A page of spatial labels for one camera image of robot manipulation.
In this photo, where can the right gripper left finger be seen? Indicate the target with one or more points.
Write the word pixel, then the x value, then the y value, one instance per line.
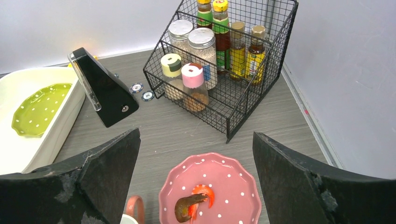
pixel 88 188

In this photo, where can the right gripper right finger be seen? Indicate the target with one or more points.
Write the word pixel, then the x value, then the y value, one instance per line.
pixel 298 189

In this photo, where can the orange handled white mug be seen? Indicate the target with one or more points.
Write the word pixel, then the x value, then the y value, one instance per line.
pixel 135 212

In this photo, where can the pink polka dot plate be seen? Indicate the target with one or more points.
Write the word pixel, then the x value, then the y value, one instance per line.
pixel 236 196

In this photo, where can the green polka dot plate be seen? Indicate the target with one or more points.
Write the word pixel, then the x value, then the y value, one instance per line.
pixel 34 115

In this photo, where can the pink lid spice shaker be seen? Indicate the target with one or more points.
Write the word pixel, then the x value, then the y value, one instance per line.
pixel 196 98

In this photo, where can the yellow label oil bottle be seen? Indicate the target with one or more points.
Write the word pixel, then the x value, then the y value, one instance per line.
pixel 255 56

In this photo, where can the yellow oil bottle brown cap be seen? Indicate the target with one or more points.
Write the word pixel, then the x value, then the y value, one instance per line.
pixel 237 51

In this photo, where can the yellow lid spice shaker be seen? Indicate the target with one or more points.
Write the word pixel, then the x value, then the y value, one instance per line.
pixel 171 66

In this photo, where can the black wire basket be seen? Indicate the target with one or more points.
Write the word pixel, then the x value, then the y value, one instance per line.
pixel 231 102

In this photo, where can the grain jar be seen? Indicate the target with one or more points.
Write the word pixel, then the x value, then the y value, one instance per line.
pixel 202 45
pixel 179 32

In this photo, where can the red sauce bottle yellow cap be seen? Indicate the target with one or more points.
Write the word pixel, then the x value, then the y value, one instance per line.
pixel 222 35

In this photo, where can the black metronome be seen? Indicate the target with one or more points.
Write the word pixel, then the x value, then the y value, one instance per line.
pixel 109 96

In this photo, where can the brown and orange food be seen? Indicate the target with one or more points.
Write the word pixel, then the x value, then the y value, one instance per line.
pixel 186 208

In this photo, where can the white rectangular basin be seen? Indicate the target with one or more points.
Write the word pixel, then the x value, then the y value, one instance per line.
pixel 20 154

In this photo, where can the small chip right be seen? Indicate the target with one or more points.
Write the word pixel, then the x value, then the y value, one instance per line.
pixel 136 87

